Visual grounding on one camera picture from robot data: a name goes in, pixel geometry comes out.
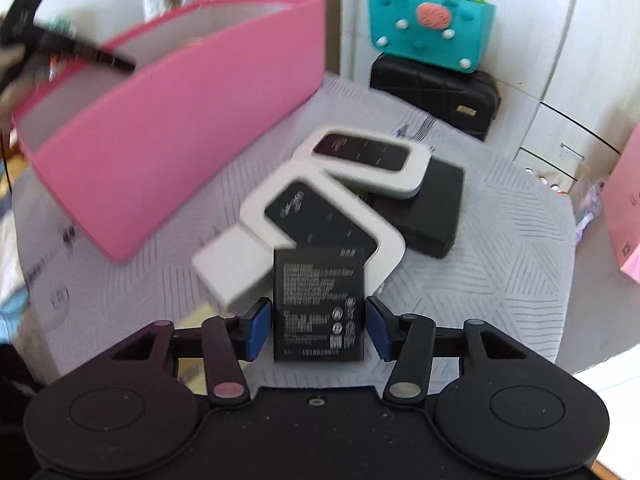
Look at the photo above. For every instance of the teal felt handbag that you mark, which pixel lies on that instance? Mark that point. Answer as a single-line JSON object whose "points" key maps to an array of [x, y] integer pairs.
{"points": [[430, 30]]}

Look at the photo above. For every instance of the white wardrobe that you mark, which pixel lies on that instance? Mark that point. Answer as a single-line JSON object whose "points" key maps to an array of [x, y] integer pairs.
{"points": [[550, 35]]}

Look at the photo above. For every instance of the pink cardboard box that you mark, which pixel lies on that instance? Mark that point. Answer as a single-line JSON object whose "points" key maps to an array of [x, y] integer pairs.
{"points": [[165, 125]]}

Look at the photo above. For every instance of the black flat box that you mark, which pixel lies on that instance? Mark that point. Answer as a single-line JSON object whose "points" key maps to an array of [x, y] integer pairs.
{"points": [[435, 205]]}

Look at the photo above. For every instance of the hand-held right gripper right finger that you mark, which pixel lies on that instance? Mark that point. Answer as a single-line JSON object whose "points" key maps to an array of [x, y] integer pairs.
{"points": [[379, 331]]}

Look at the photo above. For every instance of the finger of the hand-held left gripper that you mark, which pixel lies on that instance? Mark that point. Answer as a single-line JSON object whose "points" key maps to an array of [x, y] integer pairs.
{"points": [[97, 55]]}

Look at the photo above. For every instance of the black battery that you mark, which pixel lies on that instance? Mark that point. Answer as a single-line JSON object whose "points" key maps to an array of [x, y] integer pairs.
{"points": [[320, 305]]}

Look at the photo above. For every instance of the white charger plug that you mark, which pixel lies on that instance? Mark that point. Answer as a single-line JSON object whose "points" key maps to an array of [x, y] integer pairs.
{"points": [[230, 272]]}

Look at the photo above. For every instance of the black suitcase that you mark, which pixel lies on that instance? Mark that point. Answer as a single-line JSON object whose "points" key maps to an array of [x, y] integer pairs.
{"points": [[430, 95]]}

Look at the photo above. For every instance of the white pocket router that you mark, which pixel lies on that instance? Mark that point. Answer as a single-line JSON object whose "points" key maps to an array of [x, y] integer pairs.
{"points": [[320, 210], [370, 160]]}

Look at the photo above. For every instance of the pink paper bag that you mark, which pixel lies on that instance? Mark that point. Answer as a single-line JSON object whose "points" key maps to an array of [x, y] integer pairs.
{"points": [[625, 210]]}

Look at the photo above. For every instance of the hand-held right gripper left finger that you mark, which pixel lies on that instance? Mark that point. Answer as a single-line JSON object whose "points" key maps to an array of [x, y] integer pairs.
{"points": [[259, 331]]}

